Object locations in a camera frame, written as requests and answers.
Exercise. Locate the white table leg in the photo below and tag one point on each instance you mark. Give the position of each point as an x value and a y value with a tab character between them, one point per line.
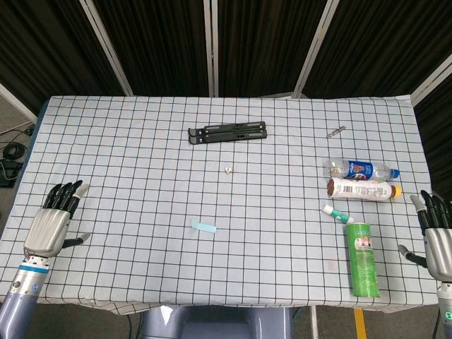
314	323

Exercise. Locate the white bottle with yellow cap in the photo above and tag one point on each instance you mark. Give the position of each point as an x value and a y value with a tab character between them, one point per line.
360	190

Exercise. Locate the light blue paper strip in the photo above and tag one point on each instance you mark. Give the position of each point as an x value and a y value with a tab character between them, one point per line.
203	226

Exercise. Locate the black power adapter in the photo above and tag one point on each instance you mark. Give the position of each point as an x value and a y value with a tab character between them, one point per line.
7	176

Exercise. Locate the black folding laptop stand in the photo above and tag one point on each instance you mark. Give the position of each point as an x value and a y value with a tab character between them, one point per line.
229	133

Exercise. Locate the white and green tube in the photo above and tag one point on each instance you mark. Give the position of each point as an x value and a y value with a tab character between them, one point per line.
337	213

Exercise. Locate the black folding divider screen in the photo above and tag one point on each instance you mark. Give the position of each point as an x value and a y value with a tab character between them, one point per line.
159	42

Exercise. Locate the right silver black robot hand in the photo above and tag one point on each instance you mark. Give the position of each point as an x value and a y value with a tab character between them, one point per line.
438	243

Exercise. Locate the light blue checked tablecloth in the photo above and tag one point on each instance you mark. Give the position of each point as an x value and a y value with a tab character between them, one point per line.
141	194

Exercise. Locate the grey-blue robot torso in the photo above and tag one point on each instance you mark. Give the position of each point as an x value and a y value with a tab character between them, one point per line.
219	325

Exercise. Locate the green cylindrical can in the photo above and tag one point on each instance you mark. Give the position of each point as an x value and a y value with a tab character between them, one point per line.
362	261

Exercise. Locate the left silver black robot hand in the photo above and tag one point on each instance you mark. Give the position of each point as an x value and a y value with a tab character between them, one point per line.
46	229

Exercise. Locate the clear Pepsi plastic bottle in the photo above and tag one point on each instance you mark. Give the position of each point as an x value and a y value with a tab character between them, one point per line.
356	169

